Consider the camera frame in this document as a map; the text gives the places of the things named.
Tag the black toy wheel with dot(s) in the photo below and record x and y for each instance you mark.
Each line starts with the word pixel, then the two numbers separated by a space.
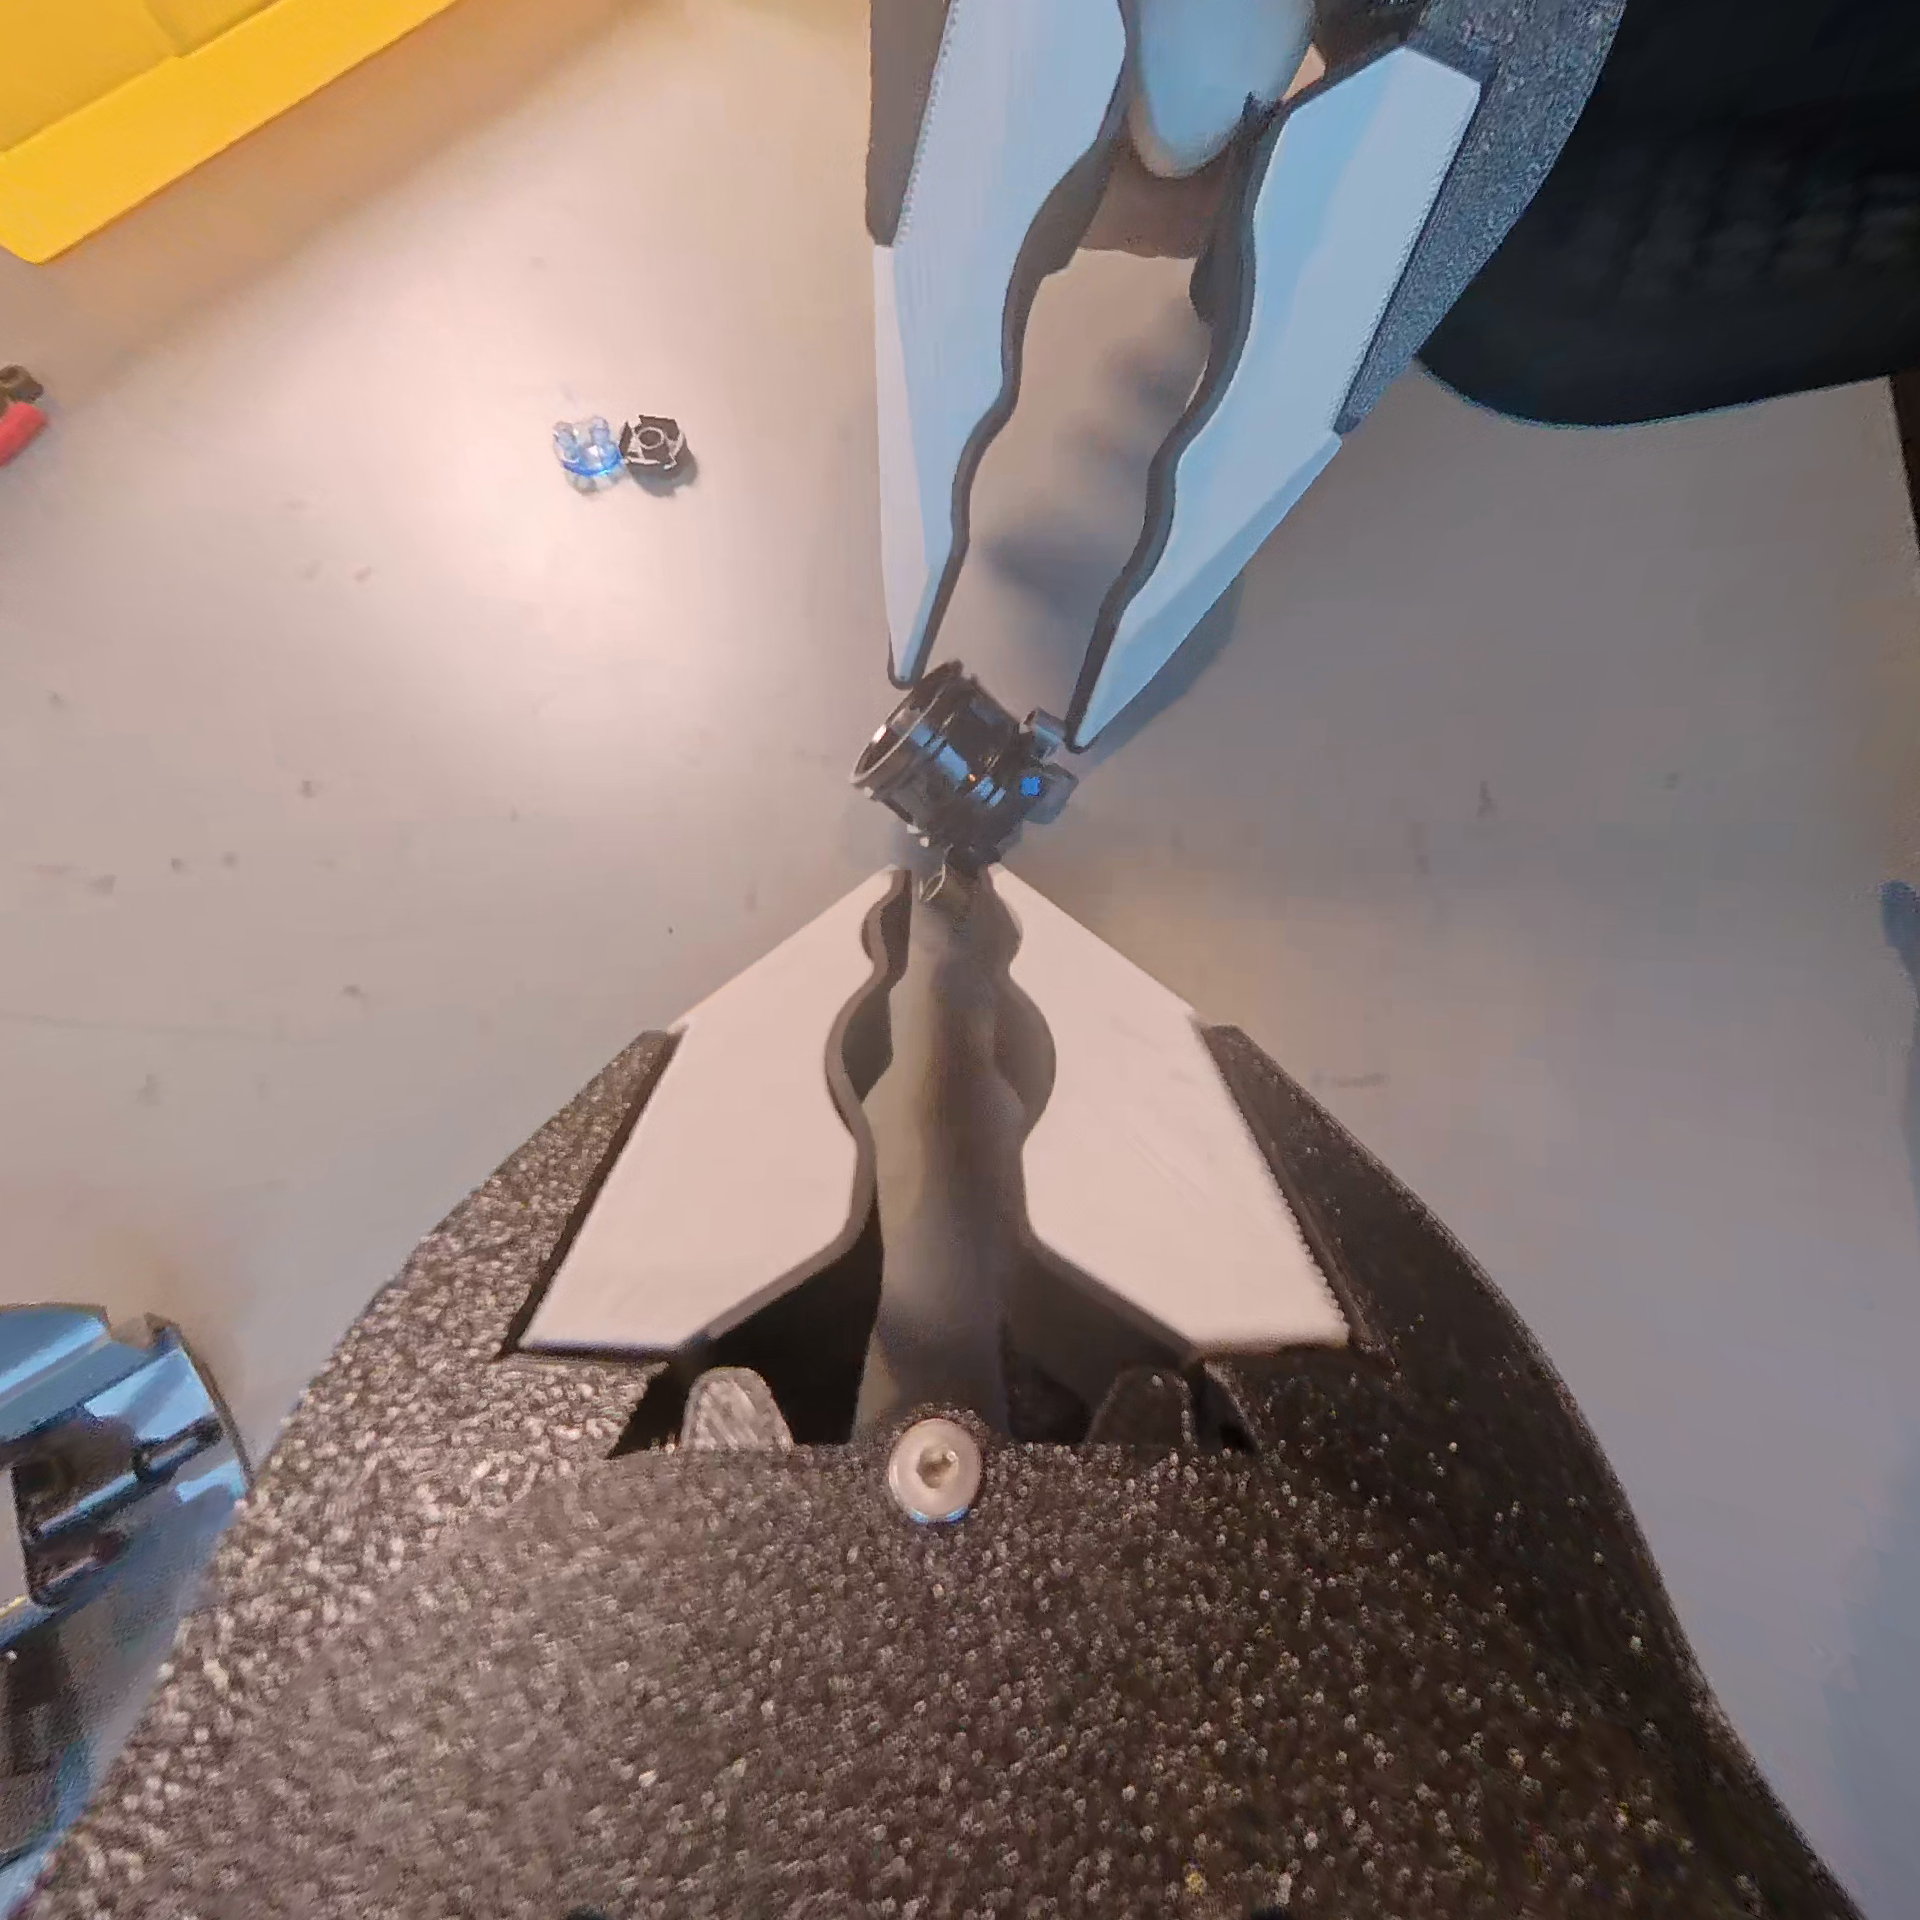
pixel 931 743

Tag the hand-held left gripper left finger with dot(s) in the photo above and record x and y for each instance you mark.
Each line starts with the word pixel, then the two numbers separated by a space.
pixel 721 1170

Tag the clear blue round stud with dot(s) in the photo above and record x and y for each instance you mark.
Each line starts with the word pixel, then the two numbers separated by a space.
pixel 589 450

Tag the grey desk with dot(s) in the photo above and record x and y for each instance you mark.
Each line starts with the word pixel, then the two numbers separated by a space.
pixel 375 825

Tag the yellow storage bin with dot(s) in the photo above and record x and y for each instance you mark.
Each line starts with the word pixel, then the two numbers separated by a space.
pixel 150 134

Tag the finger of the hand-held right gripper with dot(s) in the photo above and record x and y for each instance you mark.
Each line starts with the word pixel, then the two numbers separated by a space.
pixel 1320 301
pixel 961 224

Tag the small black round piece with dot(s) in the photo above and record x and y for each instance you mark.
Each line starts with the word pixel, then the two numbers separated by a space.
pixel 657 446

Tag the pile of small brick pieces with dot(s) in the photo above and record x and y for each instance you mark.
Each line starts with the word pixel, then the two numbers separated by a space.
pixel 19 420

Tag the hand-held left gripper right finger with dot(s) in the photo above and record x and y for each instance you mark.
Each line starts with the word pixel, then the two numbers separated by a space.
pixel 1171 1170

